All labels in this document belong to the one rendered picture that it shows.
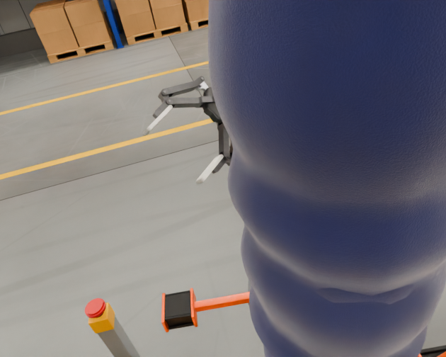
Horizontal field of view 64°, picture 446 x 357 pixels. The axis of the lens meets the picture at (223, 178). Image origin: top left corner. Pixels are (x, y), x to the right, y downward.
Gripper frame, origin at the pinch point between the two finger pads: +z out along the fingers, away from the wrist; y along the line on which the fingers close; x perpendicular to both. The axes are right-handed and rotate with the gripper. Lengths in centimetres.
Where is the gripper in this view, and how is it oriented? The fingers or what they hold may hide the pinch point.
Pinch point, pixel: (176, 153)
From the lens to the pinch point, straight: 68.9
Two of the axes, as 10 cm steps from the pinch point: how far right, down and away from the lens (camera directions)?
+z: -5.7, 7.2, -3.9
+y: -7.1, -6.7, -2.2
